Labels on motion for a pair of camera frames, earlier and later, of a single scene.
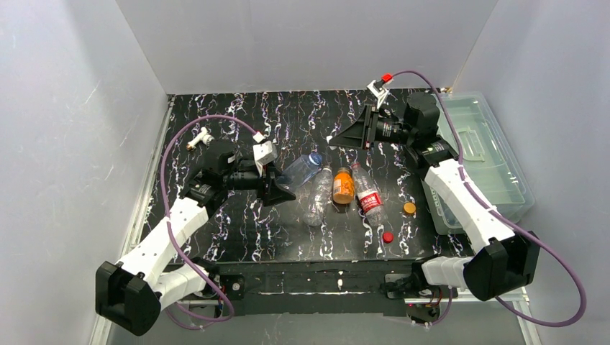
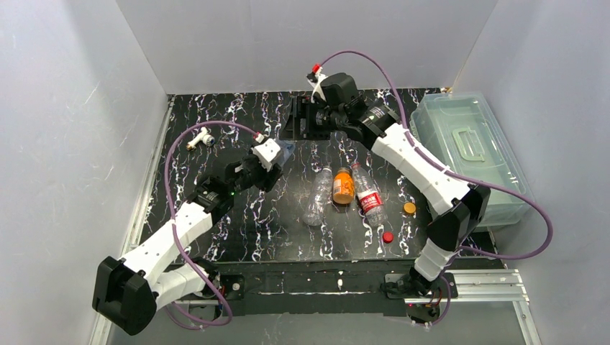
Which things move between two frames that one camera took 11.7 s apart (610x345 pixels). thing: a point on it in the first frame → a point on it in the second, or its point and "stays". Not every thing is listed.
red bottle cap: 388,237 stays
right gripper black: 370,129 → 305,117
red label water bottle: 369,197 stays
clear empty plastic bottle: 319,197 stays
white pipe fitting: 203,138 stays
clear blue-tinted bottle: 298,169 → 286,148
